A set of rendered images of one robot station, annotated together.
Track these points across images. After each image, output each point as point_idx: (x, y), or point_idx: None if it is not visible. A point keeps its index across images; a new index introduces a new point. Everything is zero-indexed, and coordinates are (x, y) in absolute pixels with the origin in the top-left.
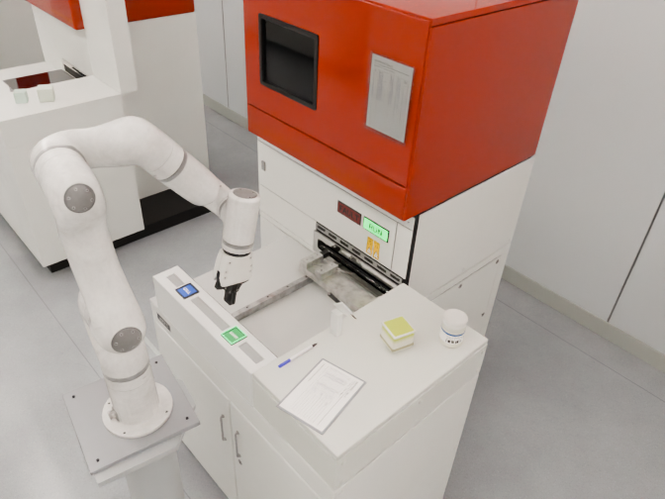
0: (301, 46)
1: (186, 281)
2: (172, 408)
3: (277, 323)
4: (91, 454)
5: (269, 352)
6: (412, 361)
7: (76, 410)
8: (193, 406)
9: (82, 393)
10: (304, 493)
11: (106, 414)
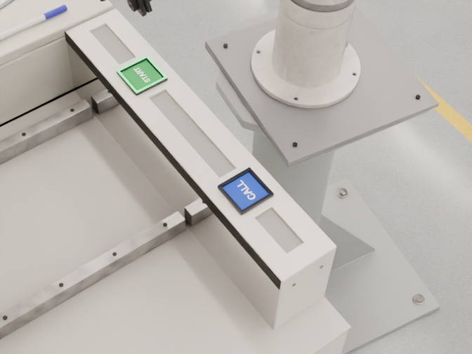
0: None
1: (251, 223)
2: (250, 63)
3: (50, 234)
4: (354, 14)
5: (78, 40)
6: None
7: (402, 76)
8: (218, 75)
9: (405, 101)
10: None
11: (352, 57)
